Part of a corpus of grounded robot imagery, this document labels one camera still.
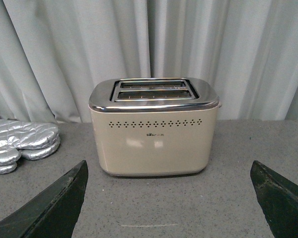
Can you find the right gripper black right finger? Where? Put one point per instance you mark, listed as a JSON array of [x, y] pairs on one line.
[[278, 199]]

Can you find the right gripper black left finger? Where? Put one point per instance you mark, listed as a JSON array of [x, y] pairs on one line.
[[54, 212]]

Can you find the beige two-slot toaster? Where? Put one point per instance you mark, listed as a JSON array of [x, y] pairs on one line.
[[153, 126]]

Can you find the lower silver quilted oven mitt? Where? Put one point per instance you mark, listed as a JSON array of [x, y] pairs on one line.
[[31, 155]]

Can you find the silver quilted oven mitt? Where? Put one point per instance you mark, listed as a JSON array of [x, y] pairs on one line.
[[19, 135], [31, 155]]

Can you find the upper silver quilted oven mitt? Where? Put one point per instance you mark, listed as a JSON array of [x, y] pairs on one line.
[[19, 135]]

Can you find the grey-white curtain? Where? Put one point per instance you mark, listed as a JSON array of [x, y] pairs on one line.
[[54, 52]]

